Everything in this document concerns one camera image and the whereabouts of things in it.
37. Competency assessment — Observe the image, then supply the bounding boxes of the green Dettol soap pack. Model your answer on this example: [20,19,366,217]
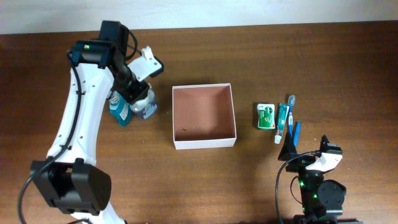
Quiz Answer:
[257,103,275,129]

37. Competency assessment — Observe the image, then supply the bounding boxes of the teal toothpaste tube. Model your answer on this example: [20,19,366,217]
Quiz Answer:
[274,103,289,144]

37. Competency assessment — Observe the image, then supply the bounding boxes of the white cardboard box pink inside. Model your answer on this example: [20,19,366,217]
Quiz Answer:
[172,83,237,150]

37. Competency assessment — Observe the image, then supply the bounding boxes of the blue toothbrush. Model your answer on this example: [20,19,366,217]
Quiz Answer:
[288,95,295,136]

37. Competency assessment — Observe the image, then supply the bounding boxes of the blue mouthwash bottle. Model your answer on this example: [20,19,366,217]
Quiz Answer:
[107,91,132,126]

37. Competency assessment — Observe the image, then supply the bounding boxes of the purple foam soap pump bottle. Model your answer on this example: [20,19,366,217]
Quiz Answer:
[130,84,157,119]

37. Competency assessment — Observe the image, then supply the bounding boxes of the blue razor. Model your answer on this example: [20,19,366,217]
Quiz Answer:
[293,121,302,146]

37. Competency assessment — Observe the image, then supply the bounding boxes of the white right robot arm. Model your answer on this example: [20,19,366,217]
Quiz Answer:
[275,133,346,223]

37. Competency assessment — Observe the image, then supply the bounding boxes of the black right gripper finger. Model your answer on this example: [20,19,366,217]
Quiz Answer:
[278,134,298,161]
[320,135,329,152]

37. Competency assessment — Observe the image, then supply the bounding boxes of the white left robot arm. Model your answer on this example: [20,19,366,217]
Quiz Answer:
[29,21,164,223]

